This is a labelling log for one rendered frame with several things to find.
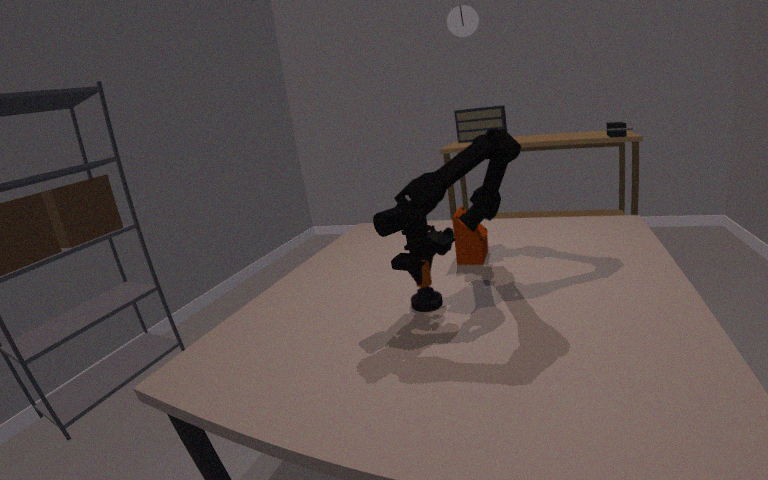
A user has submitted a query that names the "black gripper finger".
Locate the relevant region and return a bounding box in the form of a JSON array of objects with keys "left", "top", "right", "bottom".
[
  {"left": 421, "top": 251, "right": 437, "bottom": 272},
  {"left": 408, "top": 261, "right": 426, "bottom": 285}
]

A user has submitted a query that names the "orange knob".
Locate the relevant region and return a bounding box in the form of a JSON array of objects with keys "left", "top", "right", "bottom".
[{"left": 416, "top": 260, "right": 432, "bottom": 288}]

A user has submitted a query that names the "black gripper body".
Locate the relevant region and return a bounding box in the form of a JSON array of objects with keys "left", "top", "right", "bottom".
[{"left": 391, "top": 224, "right": 432, "bottom": 271}]

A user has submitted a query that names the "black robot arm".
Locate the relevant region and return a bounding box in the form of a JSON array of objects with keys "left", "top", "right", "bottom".
[{"left": 373, "top": 129, "right": 521, "bottom": 255}]

